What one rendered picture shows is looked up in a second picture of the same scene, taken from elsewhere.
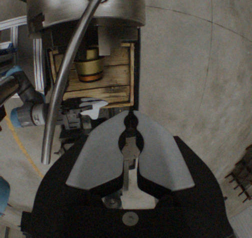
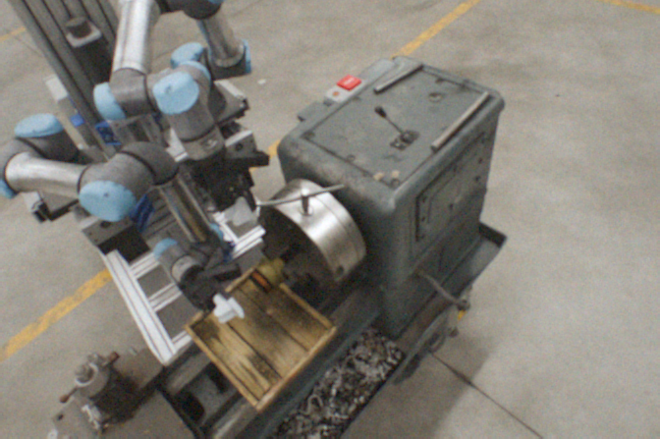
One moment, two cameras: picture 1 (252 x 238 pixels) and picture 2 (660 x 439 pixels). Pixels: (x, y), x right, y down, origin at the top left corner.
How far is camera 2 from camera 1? 103 cm
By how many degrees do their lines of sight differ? 72
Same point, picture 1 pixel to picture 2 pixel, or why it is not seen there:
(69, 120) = (198, 291)
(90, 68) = (265, 268)
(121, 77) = (286, 358)
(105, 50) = (289, 269)
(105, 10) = (300, 220)
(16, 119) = (168, 245)
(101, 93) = (245, 356)
